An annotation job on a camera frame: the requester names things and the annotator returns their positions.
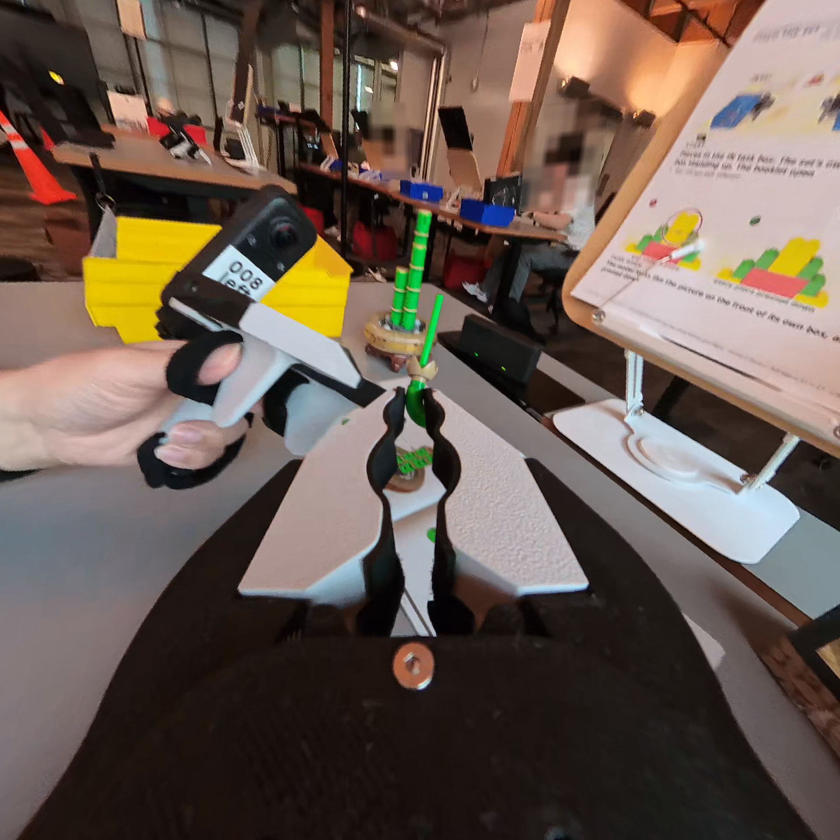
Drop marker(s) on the orange traffic cone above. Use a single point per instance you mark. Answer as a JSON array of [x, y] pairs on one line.
[[36, 170]]

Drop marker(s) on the black wristband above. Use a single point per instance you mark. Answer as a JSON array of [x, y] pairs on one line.
[[13, 475]]

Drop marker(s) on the red bin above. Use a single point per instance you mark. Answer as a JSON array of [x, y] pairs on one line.
[[463, 270], [374, 241]]

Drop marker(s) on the white paper notice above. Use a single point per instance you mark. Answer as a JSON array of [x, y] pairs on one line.
[[528, 59]]

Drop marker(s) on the thin black pole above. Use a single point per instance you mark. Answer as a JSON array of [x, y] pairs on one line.
[[346, 131]]

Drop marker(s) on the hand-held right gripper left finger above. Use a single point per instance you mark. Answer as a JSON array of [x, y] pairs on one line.
[[321, 531]]

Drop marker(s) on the plywood chair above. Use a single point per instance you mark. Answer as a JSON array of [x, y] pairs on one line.
[[464, 169]]

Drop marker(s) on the person's left hand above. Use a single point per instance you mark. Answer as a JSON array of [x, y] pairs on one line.
[[85, 407]]

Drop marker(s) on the black monitor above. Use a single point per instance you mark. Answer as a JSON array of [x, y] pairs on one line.
[[454, 128]]

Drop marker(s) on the lego instruction booklet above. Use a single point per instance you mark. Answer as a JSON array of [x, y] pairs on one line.
[[412, 505]]

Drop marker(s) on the yellow stacked storage bins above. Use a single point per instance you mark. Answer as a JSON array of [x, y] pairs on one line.
[[131, 295]]

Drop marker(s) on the lego bamboo pot model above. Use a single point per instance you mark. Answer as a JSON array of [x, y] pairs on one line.
[[407, 295]]

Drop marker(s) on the printed instruction sheet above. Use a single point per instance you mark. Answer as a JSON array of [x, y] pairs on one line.
[[722, 197]]

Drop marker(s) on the blue storage box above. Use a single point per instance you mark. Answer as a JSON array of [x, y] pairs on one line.
[[421, 190], [487, 213]]

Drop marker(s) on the grey work table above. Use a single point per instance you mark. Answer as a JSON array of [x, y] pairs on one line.
[[151, 167]]

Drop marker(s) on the thin green lego stem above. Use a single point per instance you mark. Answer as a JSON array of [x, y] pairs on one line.
[[428, 334]]

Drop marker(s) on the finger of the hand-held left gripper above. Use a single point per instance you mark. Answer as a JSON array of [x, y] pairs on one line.
[[315, 417], [295, 341]]

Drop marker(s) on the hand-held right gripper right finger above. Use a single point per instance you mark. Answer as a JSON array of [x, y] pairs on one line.
[[505, 525]]

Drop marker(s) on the black rectangular box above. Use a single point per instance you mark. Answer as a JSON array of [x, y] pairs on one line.
[[499, 351]]

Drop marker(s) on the small black white robot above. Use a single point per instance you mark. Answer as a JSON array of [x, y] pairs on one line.
[[184, 141]]

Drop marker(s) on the grey hanging tag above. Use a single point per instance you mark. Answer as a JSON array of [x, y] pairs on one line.
[[105, 229]]

